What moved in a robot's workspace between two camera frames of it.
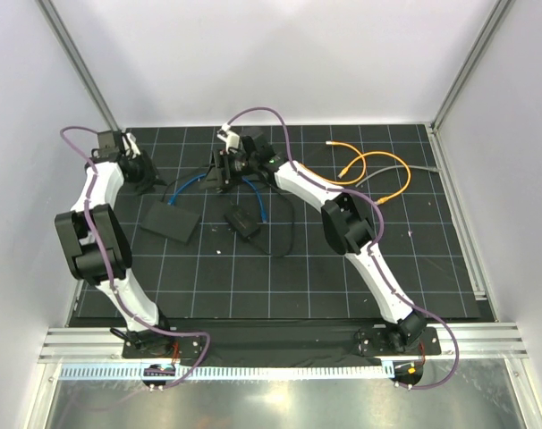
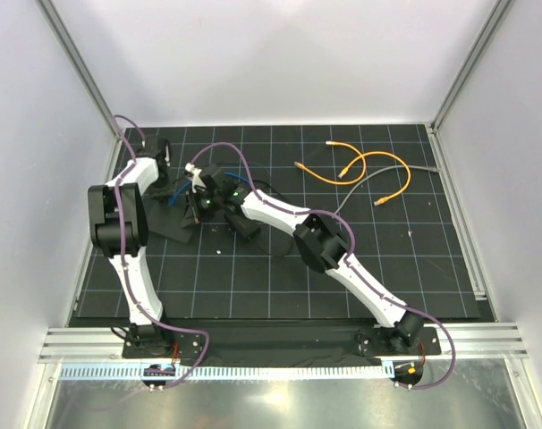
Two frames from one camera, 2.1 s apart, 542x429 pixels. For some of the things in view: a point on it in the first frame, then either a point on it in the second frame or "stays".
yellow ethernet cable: x=379 y=152 stays
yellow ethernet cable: x=359 y=177 stays
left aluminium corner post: x=77 y=58 stays
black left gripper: x=150 y=175 -> x=165 y=192
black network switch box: x=171 y=220 stays
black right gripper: x=223 y=159 -> x=190 y=203
